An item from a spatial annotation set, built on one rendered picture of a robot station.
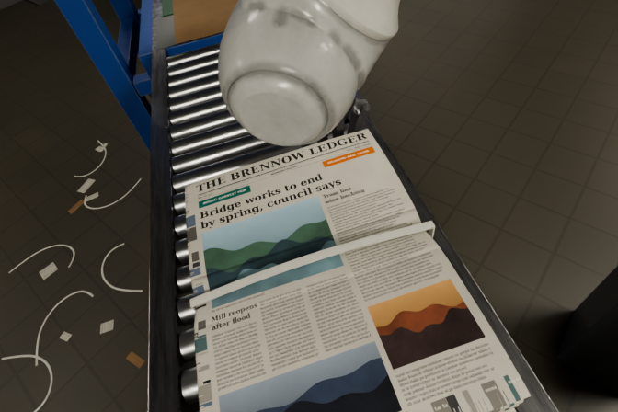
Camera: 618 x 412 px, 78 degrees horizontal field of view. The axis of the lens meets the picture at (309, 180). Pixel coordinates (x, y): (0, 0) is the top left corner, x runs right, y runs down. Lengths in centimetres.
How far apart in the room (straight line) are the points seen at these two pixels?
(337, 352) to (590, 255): 152
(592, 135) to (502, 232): 77
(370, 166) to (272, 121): 27
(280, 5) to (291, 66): 4
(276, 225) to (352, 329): 16
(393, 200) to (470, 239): 124
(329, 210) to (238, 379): 21
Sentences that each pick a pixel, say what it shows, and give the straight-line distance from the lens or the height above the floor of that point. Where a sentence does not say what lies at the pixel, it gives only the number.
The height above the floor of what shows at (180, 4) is 80.
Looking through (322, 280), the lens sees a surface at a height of 103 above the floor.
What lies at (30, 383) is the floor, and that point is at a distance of 192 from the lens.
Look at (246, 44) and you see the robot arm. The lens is 26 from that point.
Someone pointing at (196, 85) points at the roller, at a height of 79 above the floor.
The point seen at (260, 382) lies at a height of 103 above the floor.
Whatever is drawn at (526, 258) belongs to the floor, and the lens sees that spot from 173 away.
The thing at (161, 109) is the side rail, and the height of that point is 80.
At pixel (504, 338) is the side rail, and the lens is 68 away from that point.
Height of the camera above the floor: 141
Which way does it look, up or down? 48 degrees down
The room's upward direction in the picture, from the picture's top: 12 degrees counter-clockwise
